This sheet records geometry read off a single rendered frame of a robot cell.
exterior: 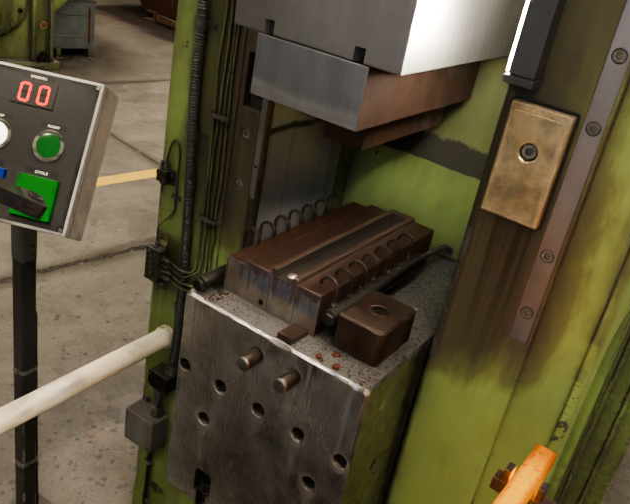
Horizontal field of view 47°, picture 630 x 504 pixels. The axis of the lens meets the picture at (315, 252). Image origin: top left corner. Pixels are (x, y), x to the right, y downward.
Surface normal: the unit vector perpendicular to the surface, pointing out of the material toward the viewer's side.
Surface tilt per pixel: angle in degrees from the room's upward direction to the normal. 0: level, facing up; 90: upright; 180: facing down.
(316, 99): 90
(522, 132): 90
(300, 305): 90
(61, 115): 60
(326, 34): 90
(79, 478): 0
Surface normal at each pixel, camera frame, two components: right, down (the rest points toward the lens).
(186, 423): -0.56, 0.28
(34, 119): -0.06, -0.08
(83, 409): 0.18, -0.88
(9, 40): 0.61, 0.45
